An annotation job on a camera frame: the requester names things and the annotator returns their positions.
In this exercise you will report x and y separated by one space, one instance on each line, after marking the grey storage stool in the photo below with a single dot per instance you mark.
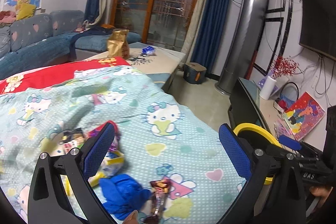
194 73

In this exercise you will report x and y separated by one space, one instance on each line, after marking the red cloth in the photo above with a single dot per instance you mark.
283 103

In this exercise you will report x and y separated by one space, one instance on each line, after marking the colourful figure painting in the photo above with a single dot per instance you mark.
307 113

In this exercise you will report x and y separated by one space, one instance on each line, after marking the purple framed picture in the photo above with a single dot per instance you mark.
262 81

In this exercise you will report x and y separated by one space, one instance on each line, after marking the yellow white wrapper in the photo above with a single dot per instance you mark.
113 163

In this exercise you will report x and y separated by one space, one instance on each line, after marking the wall mounted television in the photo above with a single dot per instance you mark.
320 16

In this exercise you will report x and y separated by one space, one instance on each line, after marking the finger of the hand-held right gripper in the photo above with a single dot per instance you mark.
288 142

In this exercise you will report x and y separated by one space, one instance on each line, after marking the beige coffee table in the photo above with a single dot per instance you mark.
168 58

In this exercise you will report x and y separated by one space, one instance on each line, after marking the person's right hand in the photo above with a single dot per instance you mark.
320 192

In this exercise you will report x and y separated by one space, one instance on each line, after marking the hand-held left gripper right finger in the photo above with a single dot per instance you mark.
235 151

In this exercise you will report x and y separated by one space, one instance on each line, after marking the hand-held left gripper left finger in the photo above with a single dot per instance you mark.
98 150

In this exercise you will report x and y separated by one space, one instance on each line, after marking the red berry branches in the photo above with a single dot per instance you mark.
284 66

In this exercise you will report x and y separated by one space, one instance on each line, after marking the dark clothes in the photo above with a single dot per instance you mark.
97 30

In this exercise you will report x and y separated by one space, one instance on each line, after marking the dark television stand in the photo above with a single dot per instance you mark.
244 98

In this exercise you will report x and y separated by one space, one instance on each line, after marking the yellow rimmed trash bin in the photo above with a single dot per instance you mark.
252 127

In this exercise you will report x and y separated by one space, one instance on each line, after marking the silver tower air conditioner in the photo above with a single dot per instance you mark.
244 37

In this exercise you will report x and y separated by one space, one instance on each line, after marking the red clothes pile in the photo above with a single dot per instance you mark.
6 17

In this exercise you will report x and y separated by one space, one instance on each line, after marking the colourful bead organizer box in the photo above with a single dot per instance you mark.
284 128

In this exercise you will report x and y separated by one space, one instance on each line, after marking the brown snack wrapper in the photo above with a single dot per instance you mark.
160 187

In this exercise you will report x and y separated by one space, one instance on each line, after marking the red floral blanket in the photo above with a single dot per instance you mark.
52 74

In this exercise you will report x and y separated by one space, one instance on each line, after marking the yellow pillow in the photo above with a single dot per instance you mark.
26 11

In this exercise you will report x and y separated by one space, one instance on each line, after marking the blue grey sofa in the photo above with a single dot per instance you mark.
39 45

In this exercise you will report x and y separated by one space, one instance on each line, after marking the cartoon cat printed blanket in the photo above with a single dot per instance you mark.
131 134

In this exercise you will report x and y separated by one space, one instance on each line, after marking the white paper towel roll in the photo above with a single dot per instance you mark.
267 88

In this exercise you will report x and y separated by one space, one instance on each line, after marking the blue plastic bag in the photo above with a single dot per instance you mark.
118 190

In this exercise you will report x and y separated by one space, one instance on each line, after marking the blue snack packet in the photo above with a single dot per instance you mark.
148 50

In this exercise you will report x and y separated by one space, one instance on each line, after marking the brown paper bag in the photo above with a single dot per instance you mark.
118 43

